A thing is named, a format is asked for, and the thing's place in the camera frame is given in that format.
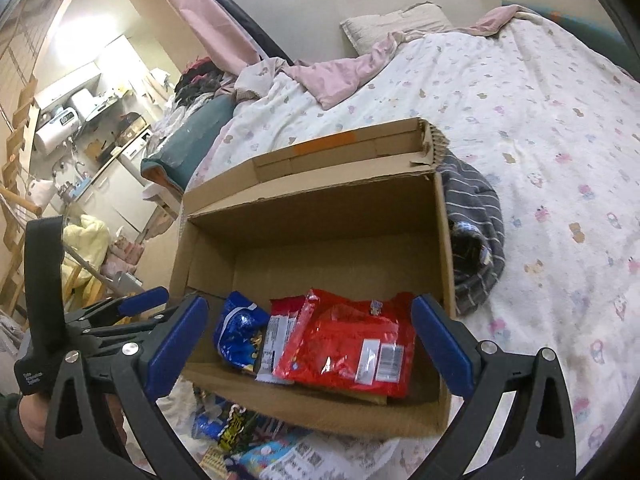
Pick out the pile of clothes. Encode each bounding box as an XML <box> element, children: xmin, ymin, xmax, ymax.
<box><xmin>175</xmin><ymin>58</ymin><xmax>236</xmax><ymax>106</ymax></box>

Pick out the white washing machine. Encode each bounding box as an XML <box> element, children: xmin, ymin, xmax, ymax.
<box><xmin>117</xmin><ymin>128</ymin><xmax>151</xmax><ymax>180</ymax></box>

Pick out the white patterned duvet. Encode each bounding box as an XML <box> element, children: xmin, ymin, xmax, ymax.
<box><xmin>188</xmin><ymin>9</ymin><xmax>639</xmax><ymax>479</ymax></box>

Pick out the brown cardboard box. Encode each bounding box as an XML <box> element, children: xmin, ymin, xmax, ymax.
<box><xmin>169</xmin><ymin>118</ymin><xmax>456</xmax><ymax>438</ymax></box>

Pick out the dark striped garment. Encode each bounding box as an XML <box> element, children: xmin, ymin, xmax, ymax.
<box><xmin>437</xmin><ymin>153</ymin><xmax>506</xmax><ymax>315</ymax></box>

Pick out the pink curtain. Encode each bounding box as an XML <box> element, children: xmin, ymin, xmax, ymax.
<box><xmin>168</xmin><ymin>0</ymin><xmax>262</xmax><ymax>76</ymax></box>

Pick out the red snack bag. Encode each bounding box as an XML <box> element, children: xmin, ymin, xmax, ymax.
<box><xmin>273</xmin><ymin>288</ymin><xmax>416</xmax><ymax>399</ymax></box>

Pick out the person's left hand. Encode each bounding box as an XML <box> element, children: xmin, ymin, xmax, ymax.
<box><xmin>16</xmin><ymin>391</ymin><xmax>126</xmax><ymax>449</ymax></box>

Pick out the yellow bedding bundle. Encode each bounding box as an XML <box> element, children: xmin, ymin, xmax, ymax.
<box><xmin>61</xmin><ymin>214</ymin><xmax>111</xmax><ymax>288</ymax></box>

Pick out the white kitchen cabinet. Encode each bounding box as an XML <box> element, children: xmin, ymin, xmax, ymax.
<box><xmin>76</xmin><ymin>159</ymin><xmax>156</xmax><ymax>240</ymax></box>

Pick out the pink blanket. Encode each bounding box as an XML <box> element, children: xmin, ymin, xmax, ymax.
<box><xmin>234</xmin><ymin>4</ymin><xmax>532</xmax><ymax>111</ymax></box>

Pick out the white water heater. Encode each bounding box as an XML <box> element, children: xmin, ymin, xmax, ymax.
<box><xmin>34</xmin><ymin>107</ymin><xmax>81</xmax><ymax>156</ymax></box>

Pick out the teal bed bolster left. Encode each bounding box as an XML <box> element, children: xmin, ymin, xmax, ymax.
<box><xmin>140</xmin><ymin>93</ymin><xmax>235</xmax><ymax>195</ymax></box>

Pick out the silver white snack bag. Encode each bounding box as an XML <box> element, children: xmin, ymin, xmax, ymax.
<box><xmin>238</xmin><ymin>432</ymin><xmax>399</xmax><ymax>480</ymax></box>

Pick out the blue snack bag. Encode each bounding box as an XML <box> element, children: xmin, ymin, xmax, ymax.
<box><xmin>191</xmin><ymin>389</ymin><xmax>303</xmax><ymax>454</ymax></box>

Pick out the wafer biscuit pack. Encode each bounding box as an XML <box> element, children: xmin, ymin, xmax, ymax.
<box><xmin>200</xmin><ymin>445</ymin><xmax>229</xmax><ymax>480</ymax></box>

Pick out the small blue chip bag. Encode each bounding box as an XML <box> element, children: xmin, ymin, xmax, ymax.
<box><xmin>213</xmin><ymin>292</ymin><xmax>270</xmax><ymax>375</ymax></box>

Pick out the teal bed bolster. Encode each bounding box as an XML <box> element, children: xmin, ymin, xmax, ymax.
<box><xmin>501</xmin><ymin>0</ymin><xmax>639</xmax><ymax>80</ymax></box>
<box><xmin>140</xmin><ymin>93</ymin><xmax>235</xmax><ymax>195</ymax></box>

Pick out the teal bed bolster right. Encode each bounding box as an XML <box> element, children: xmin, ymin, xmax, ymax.
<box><xmin>501</xmin><ymin>0</ymin><xmax>639</xmax><ymax>80</ymax></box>

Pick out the grey pillow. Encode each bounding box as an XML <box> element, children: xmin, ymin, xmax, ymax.
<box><xmin>341</xmin><ymin>2</ymin><xmax>454</xmax><ymax>55</ymax></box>

